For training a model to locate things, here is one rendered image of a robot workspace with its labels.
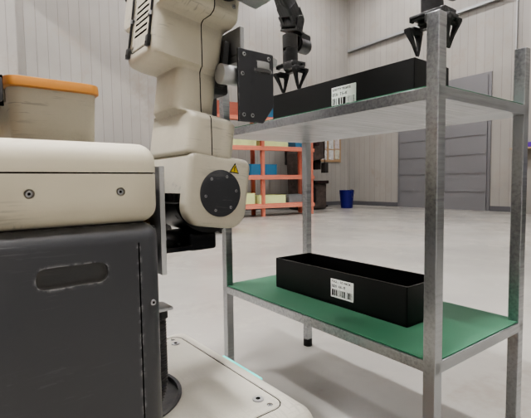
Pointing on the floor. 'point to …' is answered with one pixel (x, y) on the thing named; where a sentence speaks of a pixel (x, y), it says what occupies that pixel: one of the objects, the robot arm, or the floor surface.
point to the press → (313, 169)
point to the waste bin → (346, 198)
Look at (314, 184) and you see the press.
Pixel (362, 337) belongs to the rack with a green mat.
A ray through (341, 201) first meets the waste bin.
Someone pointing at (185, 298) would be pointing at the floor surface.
